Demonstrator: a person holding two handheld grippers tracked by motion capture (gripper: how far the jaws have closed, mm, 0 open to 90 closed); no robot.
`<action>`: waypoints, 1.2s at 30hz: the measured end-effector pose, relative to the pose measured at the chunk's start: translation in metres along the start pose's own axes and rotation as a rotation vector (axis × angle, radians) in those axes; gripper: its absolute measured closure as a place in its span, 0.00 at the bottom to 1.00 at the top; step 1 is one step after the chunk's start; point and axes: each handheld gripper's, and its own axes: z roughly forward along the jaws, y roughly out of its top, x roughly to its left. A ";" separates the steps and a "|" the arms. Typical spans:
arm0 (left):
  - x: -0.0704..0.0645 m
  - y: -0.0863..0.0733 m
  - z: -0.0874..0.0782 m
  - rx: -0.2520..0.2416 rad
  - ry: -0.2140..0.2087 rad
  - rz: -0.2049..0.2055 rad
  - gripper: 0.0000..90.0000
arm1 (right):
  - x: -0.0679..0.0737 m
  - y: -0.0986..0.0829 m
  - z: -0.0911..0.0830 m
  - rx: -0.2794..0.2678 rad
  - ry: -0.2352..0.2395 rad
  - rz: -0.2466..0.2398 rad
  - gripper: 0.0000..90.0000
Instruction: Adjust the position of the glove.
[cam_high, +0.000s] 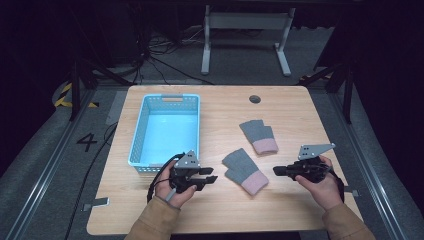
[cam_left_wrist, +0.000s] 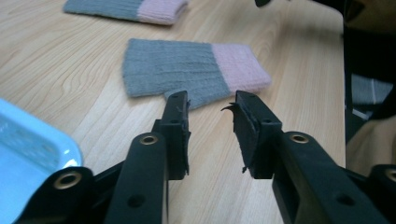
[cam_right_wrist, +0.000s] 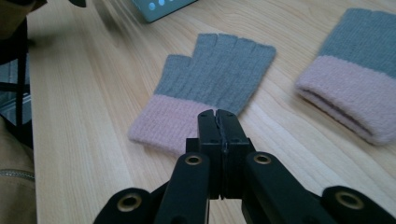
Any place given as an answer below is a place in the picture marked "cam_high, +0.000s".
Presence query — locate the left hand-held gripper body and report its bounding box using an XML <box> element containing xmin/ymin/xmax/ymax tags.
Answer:
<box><xmin>168</xmin><ymin>149</ymin><xmax>201</xmax><ymax>195</ymax></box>

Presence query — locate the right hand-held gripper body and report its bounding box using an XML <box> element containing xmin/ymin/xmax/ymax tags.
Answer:
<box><xmin>292</xmin><ymin>142</ymin><xmax>336</xmax><ymax>184</ymax></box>

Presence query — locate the light blue plastic basket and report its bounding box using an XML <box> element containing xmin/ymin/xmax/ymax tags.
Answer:
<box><xmin>127</xmin><ymin>93</ymin><xmax>202</xmax><ymax>175</ymax></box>

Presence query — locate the grey knit glove pink cuff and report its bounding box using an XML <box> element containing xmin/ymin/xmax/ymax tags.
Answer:
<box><xmin>221</xmin><ymin>147</ymin><xmax>270</xmax><ymax>197</ymax></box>
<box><xmin>238</xmin><ymin>118</ymin><xmax>280</xmax><ymax>156</ymax></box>

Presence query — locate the person's left hand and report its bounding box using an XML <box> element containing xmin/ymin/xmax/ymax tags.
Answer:
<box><xmin>154</xmin><ymin>159</ymin><xmax>198</xmax><ymax>210</ymax></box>

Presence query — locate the person's right hand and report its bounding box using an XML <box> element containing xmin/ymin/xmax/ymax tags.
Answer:
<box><xmin>294</xmin><ymin>155</ymin><xmax>345</xmax><ymax>212</ymax></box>

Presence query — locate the grey tape piece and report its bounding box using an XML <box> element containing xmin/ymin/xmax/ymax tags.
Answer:
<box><xmin>81</xmin><ymin>196</ymin><xmax>111</xmax><ymax>213</ymax></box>
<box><xmin>343</xmin><ymin>185</ymin><xmax>361</xmax><ymax>198</ymax></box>

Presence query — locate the black metal stand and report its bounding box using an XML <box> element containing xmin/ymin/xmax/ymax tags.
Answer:
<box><xmin>67</xmin><ymin>59</ymin><xmax>135</xmax><ymax>122</ymax></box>
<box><xmin>304</xmin><ymin>60</ymin><xmax>355</xmax><ymax>125</ymax></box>

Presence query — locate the yellow black floor tape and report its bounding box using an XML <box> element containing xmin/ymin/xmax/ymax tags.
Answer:
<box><xmin>53</xmin><ymin>82</ymin><xmax>100</xmax><ymax>109</ymax></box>

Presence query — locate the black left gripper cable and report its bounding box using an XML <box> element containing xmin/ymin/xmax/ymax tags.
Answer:
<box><xmin>146</xmin><ymin>152</ymin><xmax>186</xmax><ymax>204</ymax></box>

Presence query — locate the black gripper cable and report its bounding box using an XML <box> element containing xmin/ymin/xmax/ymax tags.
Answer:
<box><xmin>146</xmin><ymin>152</ymin><xmax>186</xmax><ymax>204</ymax></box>
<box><xmin>324</xmin><ymin>164</ymin><xmax>346</xmax><ymax>204</ymax></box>

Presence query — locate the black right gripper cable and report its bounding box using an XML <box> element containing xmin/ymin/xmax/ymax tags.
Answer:
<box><xmin>324</xmin><ymin>164</ymin><xmax>346</xmax><ymax>204</ymax></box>

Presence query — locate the aluminium floor rail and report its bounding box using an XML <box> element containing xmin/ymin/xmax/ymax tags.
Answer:
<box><xmin>327</xmin><ymin>92</ymin><xmax>410</xmax><ymax>240</ymax></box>
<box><xmin>4</xmin><ymin>87</ymin><xmax>98</xmax><ymax>240</ymax></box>

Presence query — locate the black floor cable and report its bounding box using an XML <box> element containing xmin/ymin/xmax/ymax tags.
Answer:
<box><xmin>64</xmin><ymin>122</ymin><xmax>119</xmax><ymax>240</ymax></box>

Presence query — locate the bundle of black cables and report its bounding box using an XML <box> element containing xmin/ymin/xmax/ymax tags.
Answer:
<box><xmin>132</xmin><ymin>25</ymin><xmax>215</xmax><ymax>86</ymax></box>

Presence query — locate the white metal desk frame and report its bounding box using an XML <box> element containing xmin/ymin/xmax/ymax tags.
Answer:
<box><xmin>200</xmin><ymin>4</ymin><xmax>297</xmax><ymax>78</ymax></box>

